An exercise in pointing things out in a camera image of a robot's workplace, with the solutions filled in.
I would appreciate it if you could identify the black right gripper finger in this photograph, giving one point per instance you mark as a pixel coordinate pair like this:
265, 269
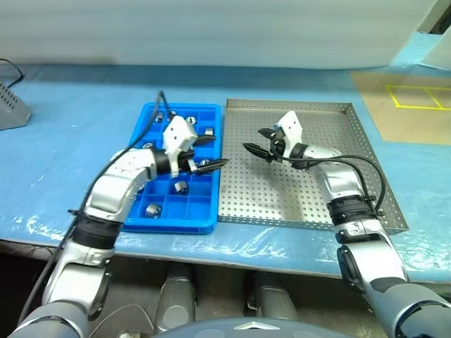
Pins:
259, 152
268, 133

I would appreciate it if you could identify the grey rounded cylinder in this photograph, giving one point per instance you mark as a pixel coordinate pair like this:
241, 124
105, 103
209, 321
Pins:
275, 299
176, 299

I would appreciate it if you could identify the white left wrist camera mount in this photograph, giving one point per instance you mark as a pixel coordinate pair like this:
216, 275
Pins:
176, 132

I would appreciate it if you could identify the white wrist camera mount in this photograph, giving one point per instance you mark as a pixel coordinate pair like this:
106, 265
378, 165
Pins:
290, 128
176, 132

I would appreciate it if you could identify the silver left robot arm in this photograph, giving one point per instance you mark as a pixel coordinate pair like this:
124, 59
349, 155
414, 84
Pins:
116, 179

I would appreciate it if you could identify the perforated metal tray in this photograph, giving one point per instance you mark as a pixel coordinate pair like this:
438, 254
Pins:
264, 190

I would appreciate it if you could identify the grey metal box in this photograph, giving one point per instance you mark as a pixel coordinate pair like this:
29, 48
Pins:
12, 109

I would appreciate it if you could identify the white translucent panel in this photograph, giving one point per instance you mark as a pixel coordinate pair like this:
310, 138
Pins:
440, 53

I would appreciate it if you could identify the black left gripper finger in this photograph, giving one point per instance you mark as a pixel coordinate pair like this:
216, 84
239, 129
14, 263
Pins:
206, 140
211, 166

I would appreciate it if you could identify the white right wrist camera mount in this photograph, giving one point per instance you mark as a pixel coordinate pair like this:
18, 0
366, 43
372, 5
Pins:
290, 128

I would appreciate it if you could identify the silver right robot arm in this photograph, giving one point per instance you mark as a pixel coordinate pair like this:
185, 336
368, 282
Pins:
338, 176

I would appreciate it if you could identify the brown mat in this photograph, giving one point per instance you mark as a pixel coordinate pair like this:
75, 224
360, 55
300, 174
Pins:
415, 123

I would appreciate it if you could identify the white backdrop board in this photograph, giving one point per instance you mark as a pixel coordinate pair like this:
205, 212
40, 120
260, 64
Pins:
211, 31

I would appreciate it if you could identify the blue compartment tray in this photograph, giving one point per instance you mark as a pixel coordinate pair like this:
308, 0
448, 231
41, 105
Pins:
201, 211

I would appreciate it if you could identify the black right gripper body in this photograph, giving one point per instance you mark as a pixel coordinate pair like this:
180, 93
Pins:
277, 148

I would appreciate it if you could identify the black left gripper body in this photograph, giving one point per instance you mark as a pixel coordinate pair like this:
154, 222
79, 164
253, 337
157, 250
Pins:
188, 162

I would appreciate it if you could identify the grey-blue rounded torso shell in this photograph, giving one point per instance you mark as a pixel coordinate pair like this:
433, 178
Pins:
253, 329

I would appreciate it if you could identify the blue plastic table cover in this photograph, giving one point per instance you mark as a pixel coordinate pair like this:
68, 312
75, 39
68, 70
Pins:
88, 105

